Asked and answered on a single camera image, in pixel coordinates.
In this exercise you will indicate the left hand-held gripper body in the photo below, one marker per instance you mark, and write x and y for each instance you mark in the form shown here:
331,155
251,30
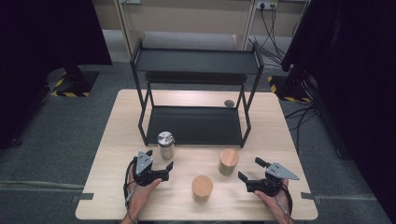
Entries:
144,163

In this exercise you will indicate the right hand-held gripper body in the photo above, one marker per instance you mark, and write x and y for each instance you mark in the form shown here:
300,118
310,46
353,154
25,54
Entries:
280,171

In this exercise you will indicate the metal lid glass jar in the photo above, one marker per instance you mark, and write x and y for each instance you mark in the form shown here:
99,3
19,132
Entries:
166,151

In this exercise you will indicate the two-tone wooden lid glass jar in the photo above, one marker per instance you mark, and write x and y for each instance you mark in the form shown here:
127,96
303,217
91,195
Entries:
229,158

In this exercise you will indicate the plain wooden lid glass jar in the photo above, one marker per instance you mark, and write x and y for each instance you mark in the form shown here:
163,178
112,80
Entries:
202,186

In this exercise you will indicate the black metal shelf rack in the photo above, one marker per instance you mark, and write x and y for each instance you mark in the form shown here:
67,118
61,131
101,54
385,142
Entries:
193,124

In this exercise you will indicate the person's right hand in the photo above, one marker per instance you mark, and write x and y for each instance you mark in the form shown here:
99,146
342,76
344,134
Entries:
278,203

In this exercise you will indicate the dark round table grommet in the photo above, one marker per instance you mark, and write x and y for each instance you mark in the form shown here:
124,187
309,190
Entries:
229,103

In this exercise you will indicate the hazard striped stand base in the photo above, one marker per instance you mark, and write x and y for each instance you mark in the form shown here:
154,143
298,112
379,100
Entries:
77,84
286,90

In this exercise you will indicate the black curtain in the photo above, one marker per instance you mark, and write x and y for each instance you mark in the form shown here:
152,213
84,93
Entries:
37,46
358,77

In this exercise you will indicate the white wall socket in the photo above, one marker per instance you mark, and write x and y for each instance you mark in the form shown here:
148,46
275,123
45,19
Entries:
266,5

